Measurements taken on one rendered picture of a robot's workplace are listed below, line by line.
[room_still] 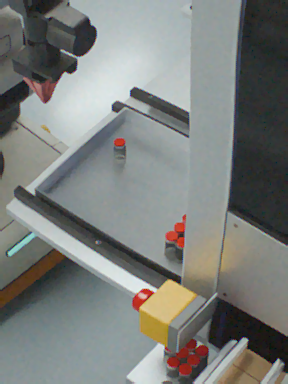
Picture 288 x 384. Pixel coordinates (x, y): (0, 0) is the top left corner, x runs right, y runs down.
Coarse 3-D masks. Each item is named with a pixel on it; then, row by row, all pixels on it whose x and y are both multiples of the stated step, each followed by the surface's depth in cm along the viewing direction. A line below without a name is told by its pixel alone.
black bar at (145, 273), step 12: (24, 192) 159; (36, 204) 157; (48, 216) 156; (60, 216) 156; (72, 228) 154; (84, 228) 154; (84, 240) 153; (96, 240) 152; (108, 252) 151; (120, 252) 151; (120, 264) 150; (132, 264) 149; (144, 276) 148; (156, 276) 147
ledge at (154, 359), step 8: (160, 344) 140; (200, 344) 139; (152, 352) 138; (160, 352) 138; (216, 352) 138; (144, 360) 137; (152, 360) 137; (160, 360) 137; (208, 360) 137; (136, 368) 136; (144, 368) 136; (152, 368) 136; (160, 368) 136; (128, 376) 135; (136, 376) 135; (144, 376) 135; (152, 376) 135; (160, 376) 135
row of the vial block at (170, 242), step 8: (184, 216) 152; (176, 224) 151; (184, 224) 151; (168, 232) 150; (176, 232) 150; (184, 232) 151; (168, 240) 149; (176, 240) 149; (168, 248) 150; (168, 256) 152
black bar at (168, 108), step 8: (136, 88) 178; (136, 96) 178; (144, 96) 177; (152, 96) 177; (152, 104) 176; (160, 104) 175; (168, 104) 175; (168, 112) 175; (176, 112) 173; (184, 112) 173; (184, 120) 173
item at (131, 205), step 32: (128, 128) 173; (160, 128) 169; (64, 160) 162; (96, 160) 167; (128, 160) 167; (160, 160) 167; (64, 192) 162; (96, 192) 162; (128, 192) 162; (160, 192) 162; (96, 224) 157; (128, 224) 157; (160, 224) 157; (160, 256) 152
